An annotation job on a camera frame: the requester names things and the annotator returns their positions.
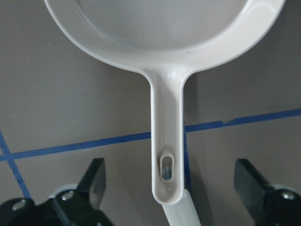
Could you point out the beige plastic dustpan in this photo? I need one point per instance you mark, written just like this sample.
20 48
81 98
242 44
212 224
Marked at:
166 41

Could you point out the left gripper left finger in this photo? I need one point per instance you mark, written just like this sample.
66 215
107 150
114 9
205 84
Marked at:
79 206

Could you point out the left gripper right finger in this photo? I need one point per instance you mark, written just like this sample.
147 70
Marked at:
267 204

